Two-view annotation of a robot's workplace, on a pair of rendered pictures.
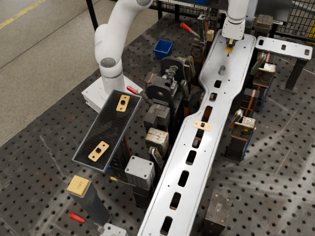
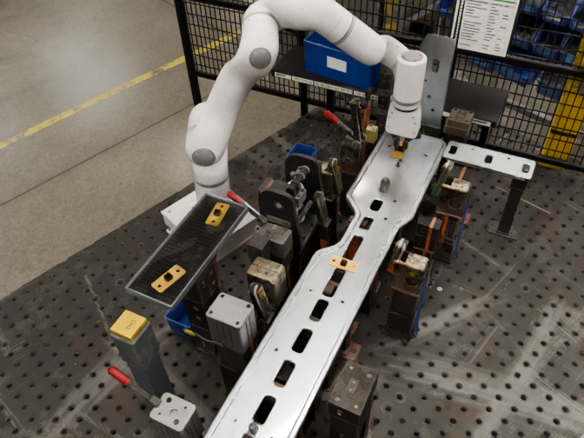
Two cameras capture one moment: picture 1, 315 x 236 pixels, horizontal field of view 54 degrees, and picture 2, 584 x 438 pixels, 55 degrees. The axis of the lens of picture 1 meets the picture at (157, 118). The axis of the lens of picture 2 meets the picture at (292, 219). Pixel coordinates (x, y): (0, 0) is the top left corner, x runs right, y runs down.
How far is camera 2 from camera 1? 0.32 m
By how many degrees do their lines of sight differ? 11
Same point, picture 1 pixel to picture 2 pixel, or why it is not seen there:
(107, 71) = (203, 175)
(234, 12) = (401, 92)
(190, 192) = (309, 361)
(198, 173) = (328, 334)
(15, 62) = (66, 177)
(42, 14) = (122, 107)
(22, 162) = (49, 314)
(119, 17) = (225, 86)
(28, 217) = (44, 401)
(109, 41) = (209, 124)
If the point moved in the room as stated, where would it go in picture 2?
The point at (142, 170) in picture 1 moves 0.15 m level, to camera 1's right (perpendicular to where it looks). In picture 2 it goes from (234, 314) to (296, 313)
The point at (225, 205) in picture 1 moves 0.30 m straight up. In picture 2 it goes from (364, 383) to (372, 308)
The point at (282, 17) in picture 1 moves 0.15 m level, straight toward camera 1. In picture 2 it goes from (490, 115) to (477, 138)
